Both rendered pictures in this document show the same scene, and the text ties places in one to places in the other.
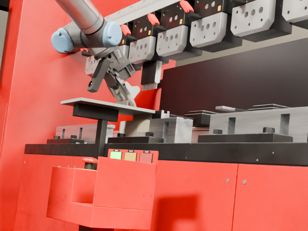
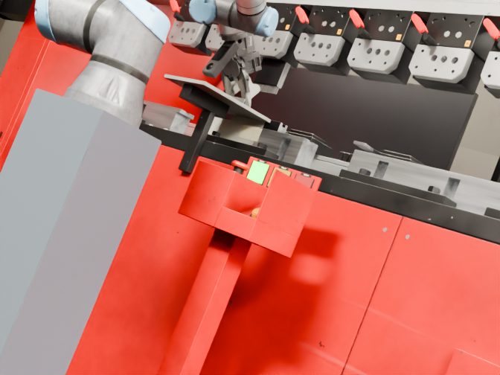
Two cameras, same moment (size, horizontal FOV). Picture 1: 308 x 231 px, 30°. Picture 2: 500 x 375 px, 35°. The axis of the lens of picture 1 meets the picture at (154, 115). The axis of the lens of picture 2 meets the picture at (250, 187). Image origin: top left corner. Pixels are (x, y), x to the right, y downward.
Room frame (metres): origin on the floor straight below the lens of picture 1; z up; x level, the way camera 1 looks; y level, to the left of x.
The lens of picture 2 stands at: (-0.28, 0.52, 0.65)
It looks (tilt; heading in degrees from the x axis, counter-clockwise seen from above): 4 degrees up; 346
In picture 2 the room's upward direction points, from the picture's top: 22 degrees clockwise
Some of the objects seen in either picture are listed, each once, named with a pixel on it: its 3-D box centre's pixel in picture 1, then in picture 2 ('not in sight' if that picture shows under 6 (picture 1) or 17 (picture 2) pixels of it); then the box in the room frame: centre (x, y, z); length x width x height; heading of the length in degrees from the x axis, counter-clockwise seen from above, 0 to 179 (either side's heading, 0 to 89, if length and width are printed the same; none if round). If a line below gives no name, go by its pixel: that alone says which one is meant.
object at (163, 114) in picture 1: (150, 116); (258, 123); (1.93, 0.01, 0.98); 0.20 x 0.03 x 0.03; 29
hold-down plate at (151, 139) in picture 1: (133, 142); (234, 148); (1.90, 0.06, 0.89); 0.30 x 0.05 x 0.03; 29
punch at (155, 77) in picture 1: (151, 76); (270, 77); (1.96, 0.03, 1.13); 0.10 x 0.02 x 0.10; 29
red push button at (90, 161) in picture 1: (89, 165); (238, 170); (1.38, 0.14, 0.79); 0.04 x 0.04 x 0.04
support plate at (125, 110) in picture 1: (107, 107); (218, 98); (1.89, 0.16, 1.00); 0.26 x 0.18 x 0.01; 119
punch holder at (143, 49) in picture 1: (150, 40); (280, 34); (1.98, 0.04, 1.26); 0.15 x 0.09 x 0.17; 29
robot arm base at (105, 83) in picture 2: not in sight; (110, 91); (1.26, 0.46, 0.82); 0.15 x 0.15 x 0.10
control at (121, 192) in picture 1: (101, 184); (250, 195); (1.35, 0.10, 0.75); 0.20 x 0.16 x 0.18; 38
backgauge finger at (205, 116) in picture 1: (187, 116); (292, 135); (2.03, -0.12, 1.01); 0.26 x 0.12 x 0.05; 119
